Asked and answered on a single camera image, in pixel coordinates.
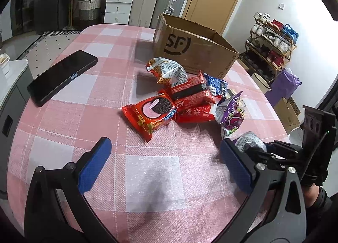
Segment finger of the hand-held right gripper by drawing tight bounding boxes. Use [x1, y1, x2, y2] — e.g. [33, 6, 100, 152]
[247, 147, 300, 173]
[265, 141, 303, 156]

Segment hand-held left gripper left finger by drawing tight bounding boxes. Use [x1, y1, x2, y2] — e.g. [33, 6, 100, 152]
[24, 137, 118, 243]

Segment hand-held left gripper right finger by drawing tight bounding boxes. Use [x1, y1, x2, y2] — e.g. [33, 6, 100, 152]
[220, 139, 307, 243]

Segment purple snack packet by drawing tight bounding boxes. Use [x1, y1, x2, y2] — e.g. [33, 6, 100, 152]
[214, 90, 247, 139]

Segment red and white snack packet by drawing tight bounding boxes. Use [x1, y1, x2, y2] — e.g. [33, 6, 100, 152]
[173, 99, 215, 124]

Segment red cookie packet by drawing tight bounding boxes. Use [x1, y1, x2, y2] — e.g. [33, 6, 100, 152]
[121, 94, 177, 143]

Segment red packet with dark stripe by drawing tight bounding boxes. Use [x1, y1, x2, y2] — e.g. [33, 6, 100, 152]
[158, 70, 215, 106]

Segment brown cardboard box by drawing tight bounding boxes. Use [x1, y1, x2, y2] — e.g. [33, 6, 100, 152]
[153, 14, 239, 80]

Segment person's right forearm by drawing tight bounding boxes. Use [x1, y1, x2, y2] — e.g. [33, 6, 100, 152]
[301, 183, 338, 208]

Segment open cardboard carton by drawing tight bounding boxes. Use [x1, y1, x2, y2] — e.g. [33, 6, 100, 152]
[274, 97, 301, 134]

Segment pink checkered tablecloth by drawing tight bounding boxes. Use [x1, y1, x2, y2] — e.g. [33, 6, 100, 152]
[7, 24, 291, 243]

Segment purple bag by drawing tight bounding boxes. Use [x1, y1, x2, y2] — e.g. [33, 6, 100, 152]
[265, 68, 302, 107]

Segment round basin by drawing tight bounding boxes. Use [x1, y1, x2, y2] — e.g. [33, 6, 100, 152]
[251, 72, 272, 91]

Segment blue snack packet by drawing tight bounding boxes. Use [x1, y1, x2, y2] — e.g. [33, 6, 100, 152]
[204, 72, 229, 98]

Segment wooden shoe rack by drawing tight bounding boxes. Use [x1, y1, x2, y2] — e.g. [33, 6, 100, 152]
[239, 16, 297, 86]

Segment black smartphone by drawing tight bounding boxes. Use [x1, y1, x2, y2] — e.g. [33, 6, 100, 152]
[27, 50, 98, 107]

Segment rows of assorted shoes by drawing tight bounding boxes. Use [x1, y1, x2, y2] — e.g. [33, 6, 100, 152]
[240, 12, 299, 80]

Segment grey cabinet with white top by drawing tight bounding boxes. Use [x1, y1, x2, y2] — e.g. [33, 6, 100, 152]
[0, 58, 35, 201]

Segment orange and silver snack packet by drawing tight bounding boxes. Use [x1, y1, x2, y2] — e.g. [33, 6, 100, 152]
[146, 57, 188, 86]

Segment patterned white rug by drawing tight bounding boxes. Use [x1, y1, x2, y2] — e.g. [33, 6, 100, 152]
[20, 30, 83, 80]

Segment clear food container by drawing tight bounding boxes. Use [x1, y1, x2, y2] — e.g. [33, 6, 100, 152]
[0, 53, 10, 75]

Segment wooden broom stick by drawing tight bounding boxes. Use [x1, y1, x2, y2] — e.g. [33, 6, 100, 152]
[62, 0, 76, 31]

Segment woven laundry basket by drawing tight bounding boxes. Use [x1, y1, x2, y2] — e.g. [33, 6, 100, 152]
[78, 0, 101, 22]

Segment grey refrigerator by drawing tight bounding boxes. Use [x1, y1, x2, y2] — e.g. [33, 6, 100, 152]
[0, 0, 67, 45]

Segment beige suitcase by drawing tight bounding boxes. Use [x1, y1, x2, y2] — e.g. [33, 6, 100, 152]
[129, 0, 161, 28]

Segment silver suitcase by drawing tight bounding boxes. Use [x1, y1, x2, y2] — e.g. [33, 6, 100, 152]
[150, 0, 187, 29]

